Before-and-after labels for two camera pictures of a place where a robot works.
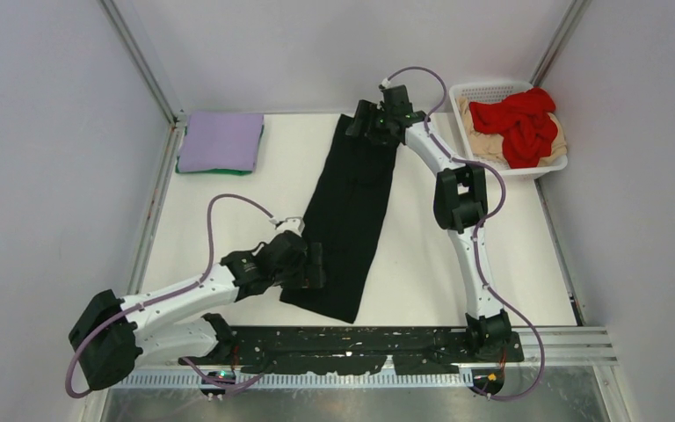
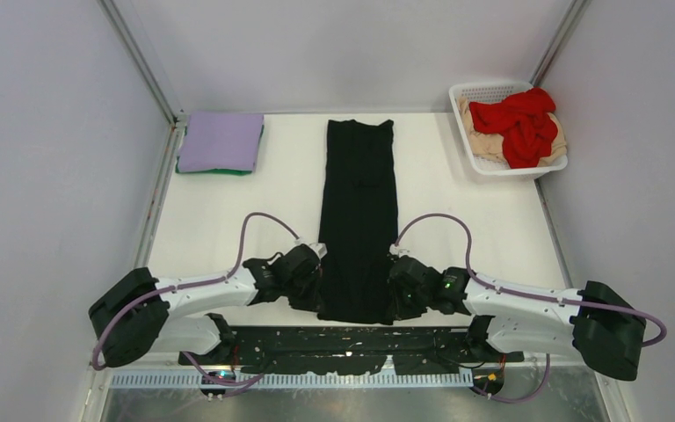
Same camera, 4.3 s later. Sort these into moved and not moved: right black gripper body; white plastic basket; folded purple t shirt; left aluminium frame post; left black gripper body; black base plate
Moved: left black gripper body; right black gripper body
Not moved: left aluminium frame post; folded purple t shirt; white plastic basket; black base plate
